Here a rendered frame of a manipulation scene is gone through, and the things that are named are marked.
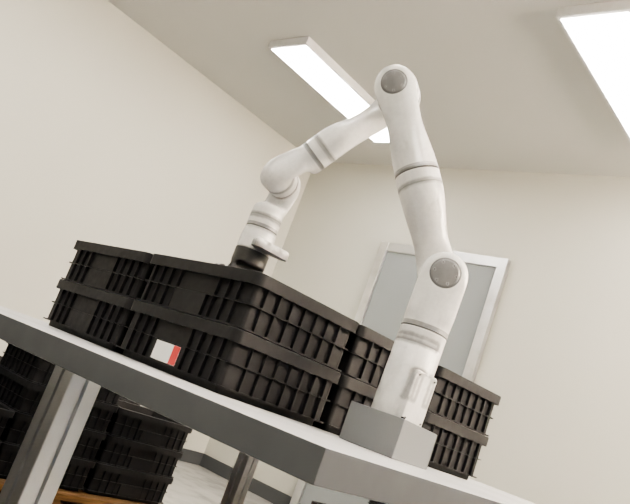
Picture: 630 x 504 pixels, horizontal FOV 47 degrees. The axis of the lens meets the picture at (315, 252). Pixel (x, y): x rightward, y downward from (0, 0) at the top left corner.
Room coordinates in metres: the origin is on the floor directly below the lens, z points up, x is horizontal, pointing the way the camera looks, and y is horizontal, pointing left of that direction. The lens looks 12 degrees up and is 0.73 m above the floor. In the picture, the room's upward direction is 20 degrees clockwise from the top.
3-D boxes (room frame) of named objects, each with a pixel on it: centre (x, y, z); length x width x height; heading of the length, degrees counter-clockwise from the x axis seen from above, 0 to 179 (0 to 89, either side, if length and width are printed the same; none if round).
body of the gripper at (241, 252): (1.52, 0.13, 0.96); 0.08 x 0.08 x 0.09
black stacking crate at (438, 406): (1.94, -0.35, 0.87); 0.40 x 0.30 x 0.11; 41
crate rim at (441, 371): (1.94, -0.35, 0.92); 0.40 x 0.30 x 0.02; 41
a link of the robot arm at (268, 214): (1.53, 0.12, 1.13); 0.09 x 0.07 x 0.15; 155
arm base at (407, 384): (1.37, -0.25, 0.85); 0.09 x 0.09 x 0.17; 38
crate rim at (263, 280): (1.55, 0.10, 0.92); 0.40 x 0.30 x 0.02; 41
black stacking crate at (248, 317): (1.55, 0.10, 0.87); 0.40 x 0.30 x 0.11; 41
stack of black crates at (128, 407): (3.16, 0.46, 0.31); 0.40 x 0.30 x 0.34; 136
